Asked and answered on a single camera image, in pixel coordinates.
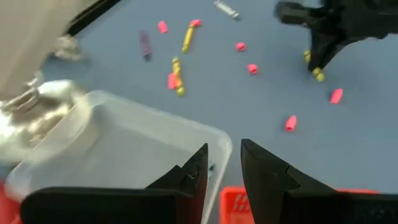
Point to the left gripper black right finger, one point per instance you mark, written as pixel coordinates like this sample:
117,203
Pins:
270,193

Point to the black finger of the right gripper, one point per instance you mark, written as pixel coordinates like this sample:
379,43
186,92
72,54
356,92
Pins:
337,42
317,49

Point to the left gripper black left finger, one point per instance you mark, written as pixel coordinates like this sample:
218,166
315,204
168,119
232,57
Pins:
180,199

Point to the yellow crayon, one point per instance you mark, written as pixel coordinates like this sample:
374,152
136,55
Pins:
188,39
319,75
178,67

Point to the red slotted plastic basket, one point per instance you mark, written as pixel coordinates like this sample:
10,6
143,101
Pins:
233,202

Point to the clear plastic bin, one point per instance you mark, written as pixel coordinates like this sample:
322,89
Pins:
124,140

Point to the purple crayon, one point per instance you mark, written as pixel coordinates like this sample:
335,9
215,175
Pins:
145,45

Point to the red desk lamp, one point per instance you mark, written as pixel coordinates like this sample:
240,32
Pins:
6,208

